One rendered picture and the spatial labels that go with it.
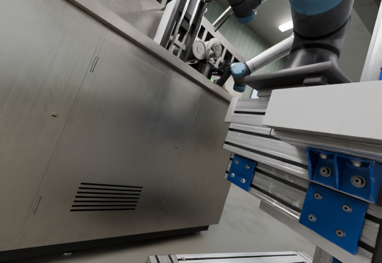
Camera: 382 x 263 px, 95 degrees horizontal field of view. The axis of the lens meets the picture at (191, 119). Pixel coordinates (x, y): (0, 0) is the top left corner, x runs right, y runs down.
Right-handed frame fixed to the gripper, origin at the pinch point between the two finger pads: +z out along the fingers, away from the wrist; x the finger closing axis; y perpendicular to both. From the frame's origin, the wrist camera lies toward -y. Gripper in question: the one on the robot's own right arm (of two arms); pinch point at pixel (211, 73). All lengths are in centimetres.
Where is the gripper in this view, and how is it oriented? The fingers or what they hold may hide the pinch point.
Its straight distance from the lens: 136.8
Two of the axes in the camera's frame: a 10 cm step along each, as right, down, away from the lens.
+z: -6.2, -1.5, 7.7
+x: -7.1, -3.0, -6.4
